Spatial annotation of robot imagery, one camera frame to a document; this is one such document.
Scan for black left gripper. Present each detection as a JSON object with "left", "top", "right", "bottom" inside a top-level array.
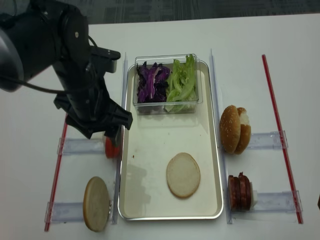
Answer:
[{"left": 54, "top": 89, "right": 133, "bottom": 146}]

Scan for clear tomato pusher track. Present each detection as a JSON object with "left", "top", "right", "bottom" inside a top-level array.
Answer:
[{"left": 57, "top": 138, "right": 105, "bottom": 155}]

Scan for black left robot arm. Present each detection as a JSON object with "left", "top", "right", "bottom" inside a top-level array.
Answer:
[{"left": 0, "top": 0, "right": 133, "bottom": 146}]

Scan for right clear long divider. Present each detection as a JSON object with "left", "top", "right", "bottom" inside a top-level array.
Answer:
[{"left": 209, "top": 49, "right": 233, "bottom": 225}]

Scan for left red rail strip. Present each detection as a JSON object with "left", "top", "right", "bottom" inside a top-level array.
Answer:
[{"left": 44, "top": 122, "right": 68, "bottom": 232}]

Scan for clear long divider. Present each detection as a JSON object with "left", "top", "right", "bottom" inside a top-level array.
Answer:
[
  {"left": 110, "top": 52, "right": 128, "bottom": 225},
  {"left": 209, "top": 49, "right": 233, "bottom": 225}
]

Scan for purple cabbage leaves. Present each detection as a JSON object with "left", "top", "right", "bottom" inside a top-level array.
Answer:
[{"left": 136, "top": 61, "right": 171, "bottom": 104}]

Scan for red tomato slice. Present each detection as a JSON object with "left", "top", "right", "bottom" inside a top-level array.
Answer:
[{"left": 105, "top": 137, "right": 120, "bottom": 159}]

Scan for clear bun-bottom pusher track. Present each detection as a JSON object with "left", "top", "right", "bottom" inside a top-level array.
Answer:
[{"left": 44, "top": 202, "right": 84, "bottom": 224}]

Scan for clear bun-top pusher track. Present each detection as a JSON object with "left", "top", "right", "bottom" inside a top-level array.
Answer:
[{"left": 247, "top": 130, "right": 288, "bottom": 150}]

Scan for left clear long divider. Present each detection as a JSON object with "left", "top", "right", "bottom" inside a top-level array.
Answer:
[{"left": 110, "top": 52, "right": 128, "bottom": 225}]

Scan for front meat patty slice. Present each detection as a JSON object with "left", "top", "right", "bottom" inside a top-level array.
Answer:
[{"left": 228, "top": 175, "right": 241, "bottom": 211}]

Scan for clear plastic salad container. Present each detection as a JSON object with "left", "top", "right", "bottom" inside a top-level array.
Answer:
[{"left": 132, "top": 53, "right": 202, "bottom": 115}]

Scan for clear patty pusher track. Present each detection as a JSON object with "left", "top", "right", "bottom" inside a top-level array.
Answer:
[{"left": 250, "top": 190, "right": 303, "bottom": 213}]

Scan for rear sesame bun top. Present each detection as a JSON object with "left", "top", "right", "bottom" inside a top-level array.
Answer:
[{"left": 234, "top": 107, "right": 251, "bottom": 155}]

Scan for red rail strip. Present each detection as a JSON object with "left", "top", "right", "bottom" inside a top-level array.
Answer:
[
  {"left": 44, "top": 122, "right": 68, "bottom": 232},
  {"left": 261, "top": 54, "right": 304, "bottom": 225}
]

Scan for rear meat patty slice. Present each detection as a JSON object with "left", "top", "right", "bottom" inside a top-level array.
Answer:
[{"left": 238, "top": 172, "right": 252, "bottom": 211}]

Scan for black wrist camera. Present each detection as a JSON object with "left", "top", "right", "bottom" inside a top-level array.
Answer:
[{"left": 90, "top": 46, "right": 121, "bottom": 74}]

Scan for right red rail strip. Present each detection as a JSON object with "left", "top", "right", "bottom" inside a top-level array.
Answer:
[{"left": 261, "top": 54, "right": 304, "bottom": 225}]

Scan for green lettuce leaves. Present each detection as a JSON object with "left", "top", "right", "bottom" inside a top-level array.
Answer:
[{"left": 164, "top": 54, "right": 198, "bottom": 113}]

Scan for meat patty slice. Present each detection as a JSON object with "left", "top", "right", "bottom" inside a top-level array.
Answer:
[
  {"left": 228, "top": 175, "right": 241, "bottom": 211},
  {"left": 238, "top": 172, "right": 252, "bottom": 211}
]

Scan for front sesame bun top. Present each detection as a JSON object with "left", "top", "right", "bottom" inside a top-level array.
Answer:
[{"left": 219, "top": 105, "right": 241, "bottom": 154}]

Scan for sesame bun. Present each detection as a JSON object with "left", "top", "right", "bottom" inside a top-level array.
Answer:
[
  {"left": 219, "top": 105, "right": 241, "bottom": 154},
  {"left": 234, "top": 107, "right": 251, "bottom": 155}
]

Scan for white metal tray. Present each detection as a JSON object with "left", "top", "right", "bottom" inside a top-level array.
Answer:
[{"left": 118, "top": 61, "right": 224, "bottom": 221}]

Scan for bun half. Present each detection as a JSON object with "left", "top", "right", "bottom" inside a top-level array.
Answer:
[
  {"left": 166, "top": 152, "right": 201, "bottom": 199},
  {"left": 82, "top": 176, "right": 110, "bottom": 232}
]

